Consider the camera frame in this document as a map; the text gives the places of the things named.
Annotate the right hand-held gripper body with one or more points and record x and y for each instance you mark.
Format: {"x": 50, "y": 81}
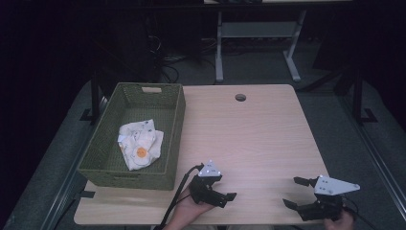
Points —
{"x": 328, "y": 198}

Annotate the green woven basket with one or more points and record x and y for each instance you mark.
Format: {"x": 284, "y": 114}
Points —
{"x": 105, "y": 159}

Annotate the person's right hand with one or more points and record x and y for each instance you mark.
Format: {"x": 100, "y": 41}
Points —
{"x": 341, "y": 222}

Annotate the metal floor rail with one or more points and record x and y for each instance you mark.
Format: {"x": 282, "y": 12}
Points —
{"x": 63, "y": 185}
{"x": 376, "y": 159}

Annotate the white cloth with orange print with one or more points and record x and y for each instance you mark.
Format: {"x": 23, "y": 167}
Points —
{"x": 140, "y": 143}

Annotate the black tape strip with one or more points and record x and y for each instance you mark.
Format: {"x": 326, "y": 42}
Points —
{"x": 86, "y": 194}

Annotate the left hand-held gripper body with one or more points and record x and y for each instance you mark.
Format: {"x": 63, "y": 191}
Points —
{"x": 204, "y": 185}

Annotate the black metal stand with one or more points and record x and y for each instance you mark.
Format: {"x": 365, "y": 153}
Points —
{"x": 359, "y": 99}
{"x": 95, "y": 99}

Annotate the person's left hand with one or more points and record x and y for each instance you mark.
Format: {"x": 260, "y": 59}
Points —
{"x": 188, "y": 209}

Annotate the grey metal desk frame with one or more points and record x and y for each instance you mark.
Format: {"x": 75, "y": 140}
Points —
{"x": 255, "y": 30}

